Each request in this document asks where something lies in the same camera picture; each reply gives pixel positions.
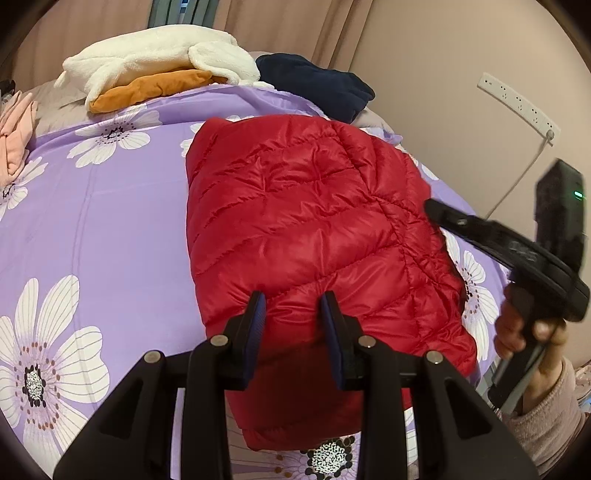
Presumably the orange garment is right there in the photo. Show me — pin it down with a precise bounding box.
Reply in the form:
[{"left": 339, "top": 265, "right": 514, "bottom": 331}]
[{"left": 89, "top": 69, "right": 229, "bottom": 114}]

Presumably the grey bed sheet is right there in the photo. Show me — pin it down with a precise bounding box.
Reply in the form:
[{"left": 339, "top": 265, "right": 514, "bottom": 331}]
[{"left": 23, "top": 78, "right": 393, "bottom": 137}]

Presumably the teal curtain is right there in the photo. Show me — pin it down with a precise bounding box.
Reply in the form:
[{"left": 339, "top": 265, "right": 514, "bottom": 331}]
[{"left": 148, "top": 0, "right": 195, "bottom": 28}]

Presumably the white power cable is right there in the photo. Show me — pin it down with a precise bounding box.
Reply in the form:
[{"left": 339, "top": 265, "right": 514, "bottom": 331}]
[{"left": 485, "top": 134, "right": 555, "bottom": 220}]

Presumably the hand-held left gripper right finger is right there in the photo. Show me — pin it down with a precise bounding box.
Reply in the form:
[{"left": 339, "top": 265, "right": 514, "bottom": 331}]
[{"left": 320, "top": 291, "right": 541, "bottom": 480}]

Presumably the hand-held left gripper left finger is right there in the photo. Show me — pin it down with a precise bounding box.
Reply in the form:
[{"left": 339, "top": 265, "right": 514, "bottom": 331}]
[{"left": 53, "top": 291, "right": 267, "bottom": 480}]

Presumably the red puffer jacket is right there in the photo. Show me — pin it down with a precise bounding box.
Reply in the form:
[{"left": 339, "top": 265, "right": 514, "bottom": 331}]
[{"left": 186, "top": 114, "right": 478, "bottom": 450}]

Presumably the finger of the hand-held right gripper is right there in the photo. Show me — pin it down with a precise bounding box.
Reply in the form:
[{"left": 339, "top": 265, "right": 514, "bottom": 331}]
[{"left": 424, "top": 198, "right": 513, "bottom": 268}]

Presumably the navy fleece garment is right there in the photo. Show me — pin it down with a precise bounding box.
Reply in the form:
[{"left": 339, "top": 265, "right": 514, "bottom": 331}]
[{"left": 255, "top": 53, "right": 376, "bottom": 124}]

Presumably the person's right forearm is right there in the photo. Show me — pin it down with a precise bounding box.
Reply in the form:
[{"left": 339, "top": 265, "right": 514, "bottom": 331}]
[{"left": 501, "top": 357, "right": 587, "bottom": 476}]

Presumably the pink garment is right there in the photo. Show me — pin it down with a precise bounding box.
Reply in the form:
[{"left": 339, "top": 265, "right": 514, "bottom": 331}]
[{"left": 0, "top": 90, "right": 38, "bottom": 185}]

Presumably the white fleece garment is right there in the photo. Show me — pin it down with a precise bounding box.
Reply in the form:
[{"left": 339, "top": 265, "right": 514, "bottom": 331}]
[{"left": 54, "top": 24, "right": 273, "bottom": 109}]

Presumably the pink curtain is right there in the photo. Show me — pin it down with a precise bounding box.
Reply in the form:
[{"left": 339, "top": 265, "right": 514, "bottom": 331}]
[
  {"left": 189, "top": 0, "right": 370, "bottom": 70},
  {"left": 14, "top": 0, "right": 155, "bottom": 88}
]

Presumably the person's right hand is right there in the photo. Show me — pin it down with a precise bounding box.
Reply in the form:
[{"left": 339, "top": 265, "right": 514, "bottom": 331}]
[{"left": 494, "top": 299, "right": 568, "bottom": 407}]

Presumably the white power strip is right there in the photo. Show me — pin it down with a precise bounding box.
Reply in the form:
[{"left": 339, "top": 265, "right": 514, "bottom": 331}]
[{"left": 478, "top": 71, "right": 561, "bottom": 147}]

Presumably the purple floral blanket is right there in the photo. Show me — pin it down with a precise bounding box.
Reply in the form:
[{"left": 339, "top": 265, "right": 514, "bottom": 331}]
[{"left": 0, "top": 85, "right": 513, "bottom": 480}]

